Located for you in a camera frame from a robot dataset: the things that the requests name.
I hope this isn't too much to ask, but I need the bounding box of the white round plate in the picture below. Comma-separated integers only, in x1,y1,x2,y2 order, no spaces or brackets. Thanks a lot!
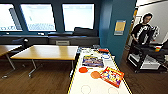
81,48,96,54

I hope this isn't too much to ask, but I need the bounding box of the dark small device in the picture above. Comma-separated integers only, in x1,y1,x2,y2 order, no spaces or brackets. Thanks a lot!
76,46,83,55

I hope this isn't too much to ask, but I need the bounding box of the black cushion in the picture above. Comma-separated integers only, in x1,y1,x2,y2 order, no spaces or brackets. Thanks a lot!
72,26,100,37

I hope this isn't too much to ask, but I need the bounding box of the blue purple board game box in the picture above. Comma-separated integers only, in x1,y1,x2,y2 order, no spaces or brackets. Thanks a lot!
81,54,105,69

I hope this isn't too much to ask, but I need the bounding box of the small red flat box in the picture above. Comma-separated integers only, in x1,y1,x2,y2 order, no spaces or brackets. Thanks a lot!
98,48,110,54

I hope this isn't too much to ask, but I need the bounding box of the white bowl blue rim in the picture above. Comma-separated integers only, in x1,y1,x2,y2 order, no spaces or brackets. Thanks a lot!
101,52,111,61

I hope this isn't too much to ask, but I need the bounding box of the orange round lid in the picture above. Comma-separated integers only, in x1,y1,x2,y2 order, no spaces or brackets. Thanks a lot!
90,70,102,80

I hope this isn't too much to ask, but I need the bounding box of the bright window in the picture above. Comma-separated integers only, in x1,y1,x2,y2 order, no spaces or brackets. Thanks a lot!
0,3,23,32
19,3,57,33
61,3,96,33

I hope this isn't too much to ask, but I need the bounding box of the yellow wooden table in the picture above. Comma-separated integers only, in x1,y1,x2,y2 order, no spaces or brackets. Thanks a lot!
9,44,80,79

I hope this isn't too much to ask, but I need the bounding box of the white serving table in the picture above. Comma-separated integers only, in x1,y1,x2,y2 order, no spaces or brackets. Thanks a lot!
67,46,133,94

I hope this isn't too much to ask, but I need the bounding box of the red board game box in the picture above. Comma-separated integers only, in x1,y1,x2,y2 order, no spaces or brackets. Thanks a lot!
98,66,126,89

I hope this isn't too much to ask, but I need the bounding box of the brown wooden door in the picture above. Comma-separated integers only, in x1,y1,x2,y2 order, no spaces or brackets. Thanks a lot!
132,8,139,31

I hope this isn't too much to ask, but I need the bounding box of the person in dark shirt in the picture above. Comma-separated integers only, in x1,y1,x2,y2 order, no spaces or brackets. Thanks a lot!
130,12,161,47

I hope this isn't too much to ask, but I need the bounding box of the black office chair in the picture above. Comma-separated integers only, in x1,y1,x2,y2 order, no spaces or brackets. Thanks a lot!
13,37,30,50

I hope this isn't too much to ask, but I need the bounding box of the yellow wall sign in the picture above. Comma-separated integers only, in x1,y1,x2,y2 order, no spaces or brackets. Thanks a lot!
113,19,127,36

